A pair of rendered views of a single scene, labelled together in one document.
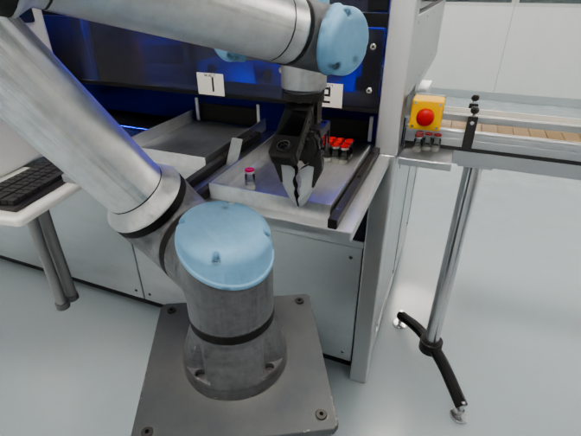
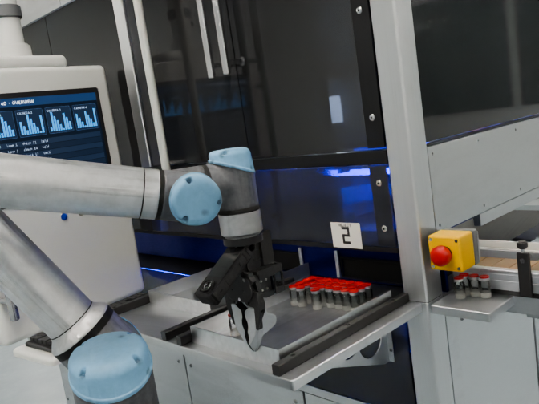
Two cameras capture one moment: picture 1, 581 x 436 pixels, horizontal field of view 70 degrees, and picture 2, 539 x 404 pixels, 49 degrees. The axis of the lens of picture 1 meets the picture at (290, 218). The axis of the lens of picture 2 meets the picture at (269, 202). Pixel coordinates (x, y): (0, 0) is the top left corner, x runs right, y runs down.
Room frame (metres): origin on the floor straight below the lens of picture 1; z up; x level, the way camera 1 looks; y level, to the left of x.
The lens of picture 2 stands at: (-0.20, -0.51, 1.32)
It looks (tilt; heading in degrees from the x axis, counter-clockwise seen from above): 8 degrees down; 25
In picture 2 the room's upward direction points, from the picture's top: 8 degrees counter-clockwise
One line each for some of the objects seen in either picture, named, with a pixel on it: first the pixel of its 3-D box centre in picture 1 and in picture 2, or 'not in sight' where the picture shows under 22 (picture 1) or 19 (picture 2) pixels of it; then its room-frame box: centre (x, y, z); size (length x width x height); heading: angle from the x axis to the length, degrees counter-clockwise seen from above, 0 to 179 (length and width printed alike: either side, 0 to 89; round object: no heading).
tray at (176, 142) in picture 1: (198, 136); (230, 282); (1.11, 0.26, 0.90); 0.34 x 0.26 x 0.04; 158
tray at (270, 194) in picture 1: (297, 169); (293, 316); (0.87, -0.02, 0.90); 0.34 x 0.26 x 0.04; 158
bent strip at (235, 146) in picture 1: (224, 159); not in sight; (0.90, 0.15, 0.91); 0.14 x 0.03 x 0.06; 159
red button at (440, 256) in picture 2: (425, 117); (441, 255); (0.96, -0.32, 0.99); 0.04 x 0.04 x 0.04; 68
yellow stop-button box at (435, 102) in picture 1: (427, 112); (453, 249); (1.00, -0.33, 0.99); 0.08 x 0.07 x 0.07; 158
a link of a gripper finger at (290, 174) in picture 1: (294, 179); (252, 321); (0.71, -0.01, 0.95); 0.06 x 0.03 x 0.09; 158
